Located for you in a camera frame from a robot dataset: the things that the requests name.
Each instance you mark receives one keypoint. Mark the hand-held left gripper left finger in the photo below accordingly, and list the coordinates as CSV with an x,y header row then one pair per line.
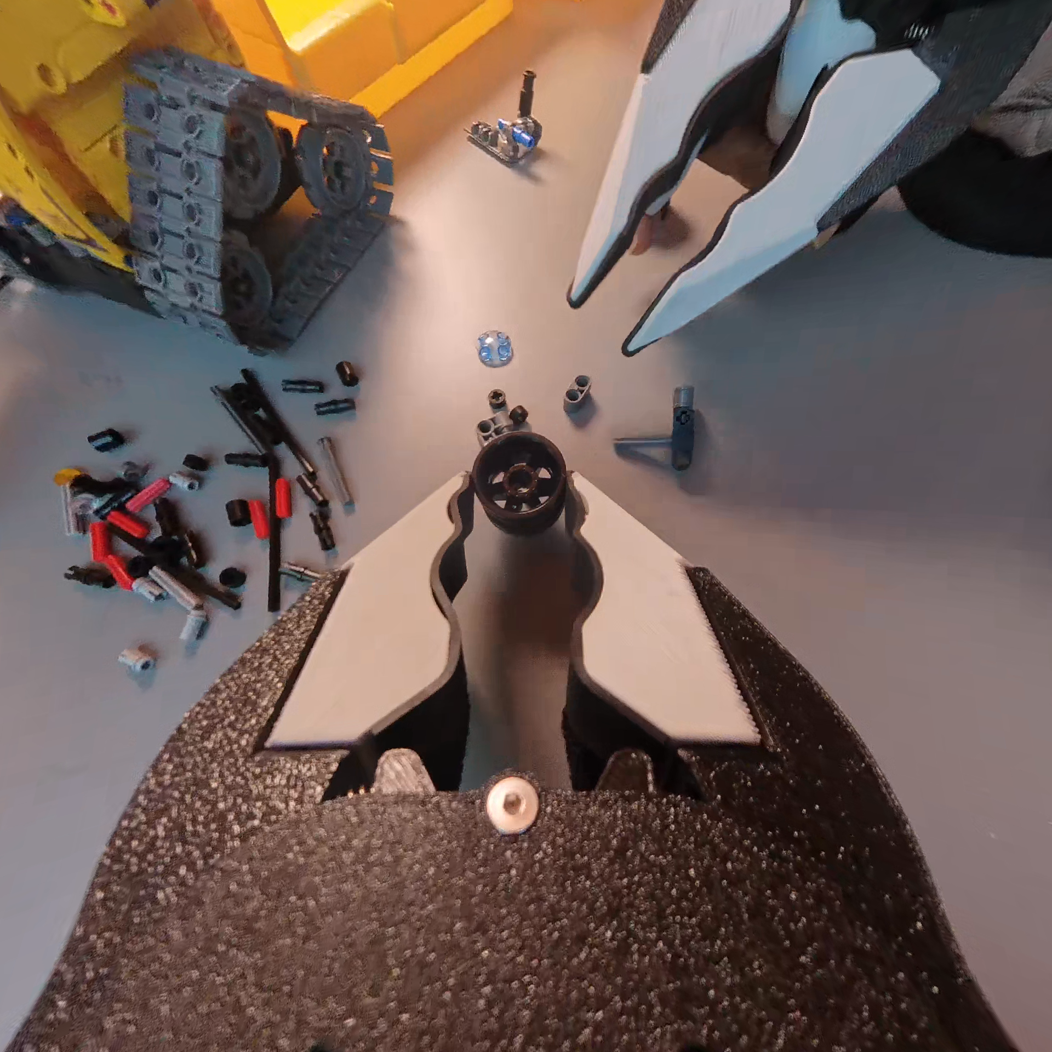
x,y
370,658

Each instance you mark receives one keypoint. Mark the grey axle assembly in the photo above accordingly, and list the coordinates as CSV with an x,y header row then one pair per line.
x,y
510,135

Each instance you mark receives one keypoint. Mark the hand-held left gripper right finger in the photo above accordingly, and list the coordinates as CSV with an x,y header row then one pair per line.
x,y
666,658

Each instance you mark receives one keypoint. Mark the clear round stud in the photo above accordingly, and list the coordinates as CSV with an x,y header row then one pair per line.
x,y
495,349

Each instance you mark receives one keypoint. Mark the black toy wheel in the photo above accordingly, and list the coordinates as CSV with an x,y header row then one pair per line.
x,y
520,482

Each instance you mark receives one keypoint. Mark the grey short axle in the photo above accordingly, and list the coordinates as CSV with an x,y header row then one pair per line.
x,y
336,472

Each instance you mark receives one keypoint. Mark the yellow tracked toy robot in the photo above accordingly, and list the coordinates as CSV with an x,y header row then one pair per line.
x,y
165,148

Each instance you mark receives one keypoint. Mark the short black pin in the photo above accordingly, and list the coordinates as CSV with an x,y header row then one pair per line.
x,y
336,405
303,387

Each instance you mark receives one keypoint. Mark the yellow parts tray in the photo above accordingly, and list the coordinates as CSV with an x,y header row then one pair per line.
x,y
362,33

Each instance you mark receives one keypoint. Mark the dark beam with axle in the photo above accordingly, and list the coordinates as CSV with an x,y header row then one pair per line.
x,y
678,431

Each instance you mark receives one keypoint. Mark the black long axle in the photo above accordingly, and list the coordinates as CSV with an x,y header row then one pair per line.
x,y
272,424
273,535

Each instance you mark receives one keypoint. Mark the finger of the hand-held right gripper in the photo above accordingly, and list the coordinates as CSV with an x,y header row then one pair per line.
x,y
691,83
822,148

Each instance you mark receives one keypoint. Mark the pile of small pins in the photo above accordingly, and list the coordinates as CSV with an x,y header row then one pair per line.
x,y
140,526

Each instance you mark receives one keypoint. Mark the person's right forearm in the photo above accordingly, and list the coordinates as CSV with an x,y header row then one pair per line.
x,y
1019,124

